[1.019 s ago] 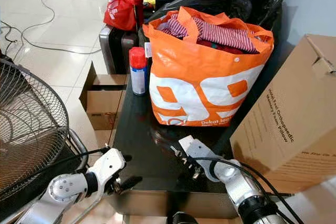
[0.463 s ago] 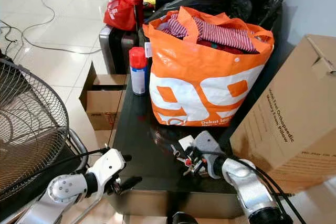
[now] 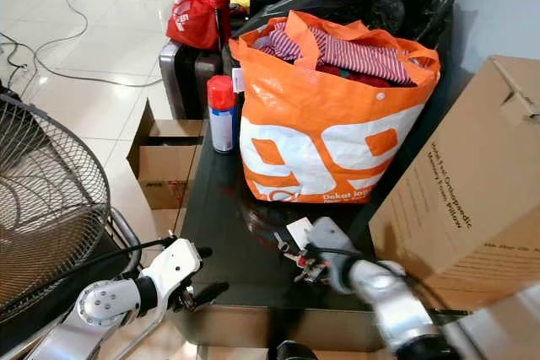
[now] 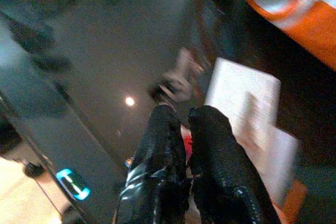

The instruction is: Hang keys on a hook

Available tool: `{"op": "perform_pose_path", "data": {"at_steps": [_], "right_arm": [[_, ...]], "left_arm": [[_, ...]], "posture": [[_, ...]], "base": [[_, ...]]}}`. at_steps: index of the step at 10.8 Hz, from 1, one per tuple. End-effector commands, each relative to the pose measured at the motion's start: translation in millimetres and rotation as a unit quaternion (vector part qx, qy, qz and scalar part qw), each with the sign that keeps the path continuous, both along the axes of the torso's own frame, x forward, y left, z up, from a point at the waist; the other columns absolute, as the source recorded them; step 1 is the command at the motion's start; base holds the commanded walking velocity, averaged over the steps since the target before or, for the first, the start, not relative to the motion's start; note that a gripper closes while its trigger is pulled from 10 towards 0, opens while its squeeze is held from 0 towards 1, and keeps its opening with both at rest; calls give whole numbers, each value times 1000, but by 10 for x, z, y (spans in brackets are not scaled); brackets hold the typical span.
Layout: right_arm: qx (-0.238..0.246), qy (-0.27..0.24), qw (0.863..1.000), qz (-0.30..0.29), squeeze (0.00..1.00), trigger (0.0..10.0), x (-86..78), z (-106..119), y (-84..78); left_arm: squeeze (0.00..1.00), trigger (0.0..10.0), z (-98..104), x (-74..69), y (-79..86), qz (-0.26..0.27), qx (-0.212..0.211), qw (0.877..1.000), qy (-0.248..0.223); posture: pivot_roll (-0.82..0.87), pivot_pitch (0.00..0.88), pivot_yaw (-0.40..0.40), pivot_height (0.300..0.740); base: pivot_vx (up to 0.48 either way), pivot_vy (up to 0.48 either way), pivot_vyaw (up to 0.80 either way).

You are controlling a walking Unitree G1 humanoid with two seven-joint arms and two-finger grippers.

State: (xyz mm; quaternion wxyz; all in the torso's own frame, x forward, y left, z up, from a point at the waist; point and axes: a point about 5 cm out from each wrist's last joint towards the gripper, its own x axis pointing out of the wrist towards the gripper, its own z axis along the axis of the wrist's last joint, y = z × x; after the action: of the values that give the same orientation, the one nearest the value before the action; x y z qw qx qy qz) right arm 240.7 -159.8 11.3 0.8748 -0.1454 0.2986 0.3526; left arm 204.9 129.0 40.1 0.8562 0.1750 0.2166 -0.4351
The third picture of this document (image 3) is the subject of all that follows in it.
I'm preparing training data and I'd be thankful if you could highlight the red white striped cloth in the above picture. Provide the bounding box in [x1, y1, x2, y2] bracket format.
[257, 21, 423, 87]

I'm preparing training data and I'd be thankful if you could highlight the orange and white shopping bag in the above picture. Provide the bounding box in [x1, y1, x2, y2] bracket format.
[229, 10, 442, 204]

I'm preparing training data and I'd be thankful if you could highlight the grey hard suitcase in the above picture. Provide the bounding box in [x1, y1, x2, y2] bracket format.
[159, 40, 225, 121]

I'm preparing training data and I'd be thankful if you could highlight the red plastic bag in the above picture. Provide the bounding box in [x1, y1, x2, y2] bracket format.
[167, 0, 230, 50]

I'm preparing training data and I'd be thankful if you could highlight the key bunch with white tag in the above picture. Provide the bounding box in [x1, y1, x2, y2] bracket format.
[274, 217, 315, 283]

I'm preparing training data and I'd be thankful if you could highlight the black robot leg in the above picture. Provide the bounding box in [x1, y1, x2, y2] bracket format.
[274, 341, 321, 360]

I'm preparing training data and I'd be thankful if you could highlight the black glossy table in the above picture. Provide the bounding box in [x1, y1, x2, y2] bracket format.
[177, 103, 465, 352]

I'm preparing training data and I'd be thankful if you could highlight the small open cardboard box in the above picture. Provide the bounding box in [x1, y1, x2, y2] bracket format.
[128, 100, 205, 212]

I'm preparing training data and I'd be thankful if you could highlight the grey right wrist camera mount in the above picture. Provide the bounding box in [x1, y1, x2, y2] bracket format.
[304, 217, 357, 295]

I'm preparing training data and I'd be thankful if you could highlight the wire grille floor fan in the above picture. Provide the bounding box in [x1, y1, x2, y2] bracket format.
[0, 94, 117, 332]

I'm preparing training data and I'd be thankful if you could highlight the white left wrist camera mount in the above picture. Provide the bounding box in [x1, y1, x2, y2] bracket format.
[139, 238, 203, 300]

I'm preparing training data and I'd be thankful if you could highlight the large printed cardboard pillow box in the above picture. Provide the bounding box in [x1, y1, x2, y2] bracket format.
[367, 55, 540, 312]

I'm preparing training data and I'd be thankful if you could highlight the spray can with red cap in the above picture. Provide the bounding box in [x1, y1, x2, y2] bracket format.
[208, 75, 238, 154]

